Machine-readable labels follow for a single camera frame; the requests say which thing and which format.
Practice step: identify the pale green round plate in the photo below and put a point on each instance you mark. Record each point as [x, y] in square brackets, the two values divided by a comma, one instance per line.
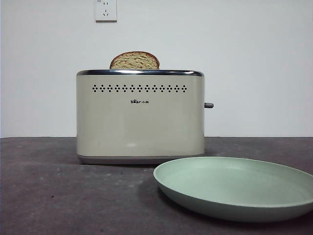
[232, 186]

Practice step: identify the cream toaster with chrome top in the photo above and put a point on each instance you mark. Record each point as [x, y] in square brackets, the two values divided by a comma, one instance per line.
[139, 122]

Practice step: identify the white wall power socket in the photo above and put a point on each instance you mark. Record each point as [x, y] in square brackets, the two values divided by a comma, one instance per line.
[105, 11]

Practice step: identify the large toasted bread slice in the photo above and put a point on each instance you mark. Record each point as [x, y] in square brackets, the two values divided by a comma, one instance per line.
[134, 61]

